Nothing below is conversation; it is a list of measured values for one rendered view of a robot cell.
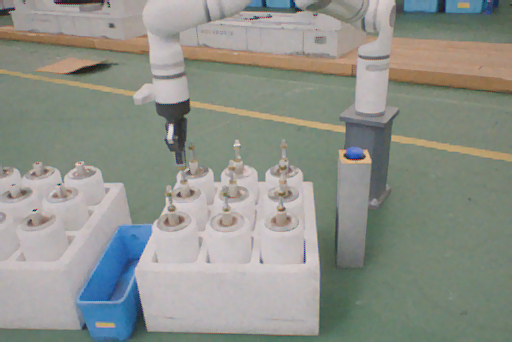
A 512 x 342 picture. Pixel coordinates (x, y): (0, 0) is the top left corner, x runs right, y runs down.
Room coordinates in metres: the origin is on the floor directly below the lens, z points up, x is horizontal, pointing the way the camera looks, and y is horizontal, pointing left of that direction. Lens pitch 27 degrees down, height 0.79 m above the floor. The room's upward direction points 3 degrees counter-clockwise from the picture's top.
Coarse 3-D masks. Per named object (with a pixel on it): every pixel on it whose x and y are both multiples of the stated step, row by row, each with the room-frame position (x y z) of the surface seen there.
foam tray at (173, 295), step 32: (256, 224) 0.91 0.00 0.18; (256, 256) 0.78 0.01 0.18; (160, 288) 0.76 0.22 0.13; (192, 288) 0.75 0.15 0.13; (224, 288) 0.74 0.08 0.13; (256, 288) 0.73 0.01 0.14; (288, 288) 0.73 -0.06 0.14; (160, 320) 0.76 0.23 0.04; (192, 320) 0.75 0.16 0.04; (224, 320) 0.74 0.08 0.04; (256, 320) 0.74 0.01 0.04; (288, 320) 0.73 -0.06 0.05
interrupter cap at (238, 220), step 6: (216, 216) 0.84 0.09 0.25; (234, 216) 0.84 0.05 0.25; (240, 216) 0.83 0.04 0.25; (210, 222) 0.81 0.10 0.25; (216, 222) 0.81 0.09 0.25; (234, 222) 0.81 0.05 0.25; (240, 222) 0.81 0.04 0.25; (216, 228) 0.79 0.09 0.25; (222, 228) 0.79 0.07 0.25; (228, 228) 0.79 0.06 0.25; (234, 228) 0.79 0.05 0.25
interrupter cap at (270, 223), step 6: (270, 216) 0.83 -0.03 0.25; (288, 216) 0.82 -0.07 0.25; (294, 216) 0.82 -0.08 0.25; (264, 222) 0.80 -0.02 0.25; (270, 222) 0.80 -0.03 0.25; (288, 222) 0.80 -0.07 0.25; (294, 222) 0.80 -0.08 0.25; (270, 228) 0.78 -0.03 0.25; (276, 228) 0.78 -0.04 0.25; (282, 228) 0.78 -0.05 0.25; (288, 228) 0.78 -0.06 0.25; (294, 228) 0.78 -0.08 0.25
